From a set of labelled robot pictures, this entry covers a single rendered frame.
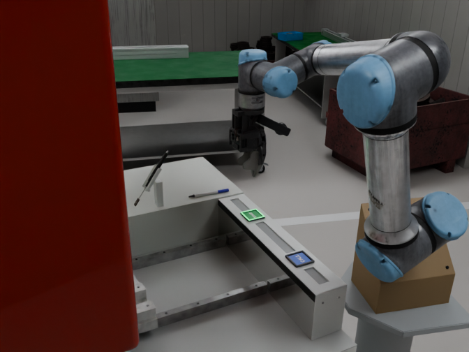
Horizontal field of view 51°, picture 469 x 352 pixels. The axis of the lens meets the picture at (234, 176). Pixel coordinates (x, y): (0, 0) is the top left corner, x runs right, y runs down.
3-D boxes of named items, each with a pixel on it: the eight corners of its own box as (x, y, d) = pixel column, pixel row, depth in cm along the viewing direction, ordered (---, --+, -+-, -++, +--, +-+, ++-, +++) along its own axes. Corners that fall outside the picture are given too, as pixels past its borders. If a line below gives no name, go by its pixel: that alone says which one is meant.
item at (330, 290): (312, 341, 121) (316, 295, 115) (218, 235, 166) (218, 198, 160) (342, 330, 125) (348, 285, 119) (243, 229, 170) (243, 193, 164)
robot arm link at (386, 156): (437, 264, 114) (440, 42, 83) (390, 299, 109) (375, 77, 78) (397, 238, 123) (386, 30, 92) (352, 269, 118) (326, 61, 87)
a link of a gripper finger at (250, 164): (239, 179, 142) (240, 149, 138) (257, 175, 145) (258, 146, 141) (244, 183, 140) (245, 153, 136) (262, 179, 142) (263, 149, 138)
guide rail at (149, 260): (68, 288, 139) (65, 279, 138) (66, 283, 141) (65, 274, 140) (225, 246, 160) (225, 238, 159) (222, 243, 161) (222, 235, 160)
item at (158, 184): (146, 210, 151) (144, 171, 146) (142, 204, 155) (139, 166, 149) (165, 206, 154) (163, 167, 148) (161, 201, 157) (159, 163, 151)
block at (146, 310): (124, 327, 116) (123, 316, 115) (120, 318, 119) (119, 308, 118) (156, 316, 120) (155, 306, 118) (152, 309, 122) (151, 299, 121)
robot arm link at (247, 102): (257, 86, 138) (271, 93, 131) (256, 103, 140) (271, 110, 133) (233, 89, 135) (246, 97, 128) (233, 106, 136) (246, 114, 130)
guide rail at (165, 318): (86, 350, 117) (84, 341, 116) (84, 345, 119) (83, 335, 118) (266, 293, 138) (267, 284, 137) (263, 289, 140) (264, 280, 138)
